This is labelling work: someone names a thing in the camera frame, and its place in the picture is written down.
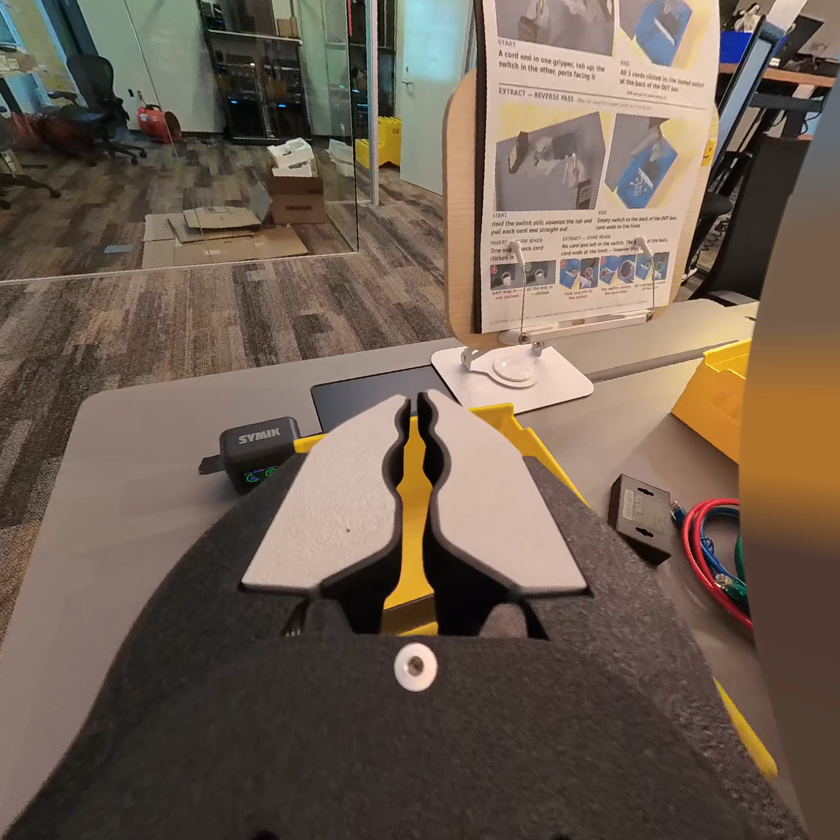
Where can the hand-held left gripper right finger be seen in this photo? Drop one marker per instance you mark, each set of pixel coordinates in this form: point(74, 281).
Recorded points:
point(505, 525)

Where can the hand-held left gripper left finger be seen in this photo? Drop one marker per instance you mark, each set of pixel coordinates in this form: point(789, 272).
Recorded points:
point(315, 525)

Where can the yellow plastic bin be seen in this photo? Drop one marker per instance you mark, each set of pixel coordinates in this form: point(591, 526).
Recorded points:
point(412, 518)
point(709, 407)

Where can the black ethernet switch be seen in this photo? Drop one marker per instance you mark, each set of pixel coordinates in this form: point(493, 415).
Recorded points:
point(640, 512)

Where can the black power bank with display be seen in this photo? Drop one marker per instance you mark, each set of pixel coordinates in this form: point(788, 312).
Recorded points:
point(259, 436)

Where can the black flat mat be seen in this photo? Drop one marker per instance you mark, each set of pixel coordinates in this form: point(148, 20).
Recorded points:
point(367, 394)

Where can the flattened cardboard sheets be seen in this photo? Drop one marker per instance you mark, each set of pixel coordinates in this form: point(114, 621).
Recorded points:
point(223, 236)

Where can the brown cardboard box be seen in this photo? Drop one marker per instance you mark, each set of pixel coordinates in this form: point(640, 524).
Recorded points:
point(295, 200)

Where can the instruction poster on wooden board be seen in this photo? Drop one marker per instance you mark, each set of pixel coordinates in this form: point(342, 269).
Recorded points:
point(558, 164)

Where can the white foam packaging piece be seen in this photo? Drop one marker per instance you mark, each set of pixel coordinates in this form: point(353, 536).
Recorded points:
point(292, 157)
point(341, 157)

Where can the stack of yellow bins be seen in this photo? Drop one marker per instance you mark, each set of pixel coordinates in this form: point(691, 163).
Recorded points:
point(384, 141)

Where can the small red floor machine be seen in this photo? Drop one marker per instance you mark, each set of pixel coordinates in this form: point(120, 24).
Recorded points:
point(154, 121)

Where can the black equipment rack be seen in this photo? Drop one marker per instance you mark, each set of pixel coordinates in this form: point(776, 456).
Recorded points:
point(256, 72)

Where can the black mesh office chair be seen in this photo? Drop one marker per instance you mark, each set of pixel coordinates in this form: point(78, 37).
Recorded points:
point(92, 98)

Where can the black framed display panel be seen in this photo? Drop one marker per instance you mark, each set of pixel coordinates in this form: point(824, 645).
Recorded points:
point(748, 98)

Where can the blue storage crate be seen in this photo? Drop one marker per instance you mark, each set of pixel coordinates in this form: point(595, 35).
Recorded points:
point(738, 46)

